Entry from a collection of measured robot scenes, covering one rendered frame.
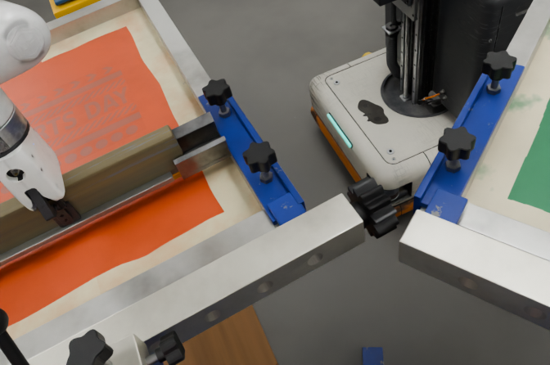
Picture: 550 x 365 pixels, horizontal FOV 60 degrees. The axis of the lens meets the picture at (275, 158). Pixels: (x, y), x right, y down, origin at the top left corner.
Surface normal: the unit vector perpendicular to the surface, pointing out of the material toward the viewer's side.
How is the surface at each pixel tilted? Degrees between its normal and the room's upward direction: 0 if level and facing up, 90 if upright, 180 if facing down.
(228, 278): 0
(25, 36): 83
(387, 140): 0
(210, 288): 0
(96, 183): 90
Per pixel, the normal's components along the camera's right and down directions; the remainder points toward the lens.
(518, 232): -0.18, -0.63
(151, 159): 0.44, 0.64
